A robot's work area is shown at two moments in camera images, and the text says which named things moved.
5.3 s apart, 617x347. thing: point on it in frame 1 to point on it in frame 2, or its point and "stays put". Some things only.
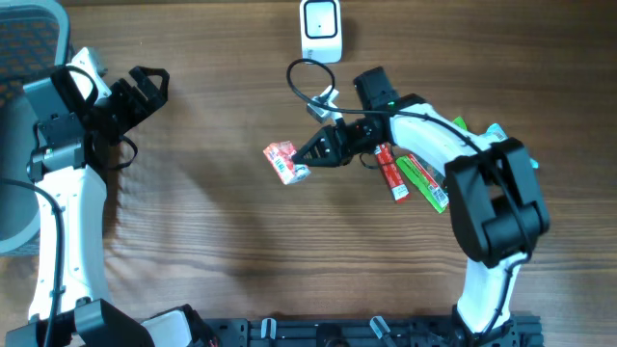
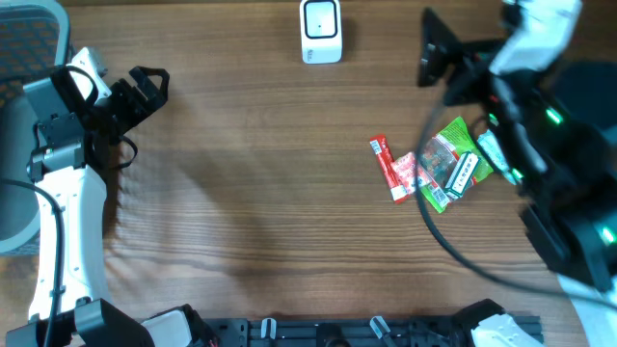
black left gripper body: (126, 101) stays put
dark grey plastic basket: (35, 39) stays put
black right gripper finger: (324, 149) to (441, 48)
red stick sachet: (386, 159) stays put
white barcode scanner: (321, 30) stays put
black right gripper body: (338, 143) to (453, 53)
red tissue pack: (280, 154) to (403, 167)
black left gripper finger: (148, 89) stays put
